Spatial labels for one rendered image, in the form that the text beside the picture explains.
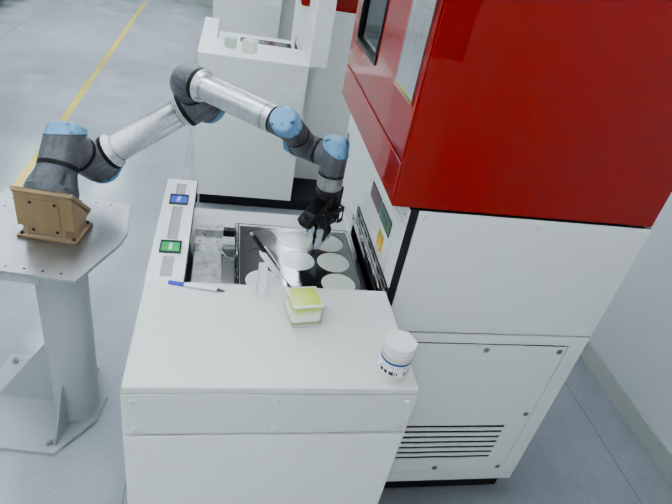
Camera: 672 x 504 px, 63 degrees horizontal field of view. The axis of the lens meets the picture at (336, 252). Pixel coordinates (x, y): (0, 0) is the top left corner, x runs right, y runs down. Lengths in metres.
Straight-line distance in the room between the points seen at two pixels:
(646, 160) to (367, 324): 0.80
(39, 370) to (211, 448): 1.16
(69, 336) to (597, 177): 1.68
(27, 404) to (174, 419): 1.29
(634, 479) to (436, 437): 1.04
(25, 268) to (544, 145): 1.41
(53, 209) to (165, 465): 0.82
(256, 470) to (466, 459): 1.00
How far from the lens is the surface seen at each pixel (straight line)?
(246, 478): 1.42
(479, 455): 2.20
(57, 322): 2.03
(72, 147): 1.82
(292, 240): 1.73
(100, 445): 2.31
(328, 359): 1.25
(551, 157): 1.43
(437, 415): 1.93
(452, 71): 1.25
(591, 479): 2.68
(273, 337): 1.28
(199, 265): 1.62
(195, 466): 1.37
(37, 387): 2.43
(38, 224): 1.84
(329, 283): 1.58
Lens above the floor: 1.84
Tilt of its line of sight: 33 degrees down
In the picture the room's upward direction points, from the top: 12 degrees clockwise
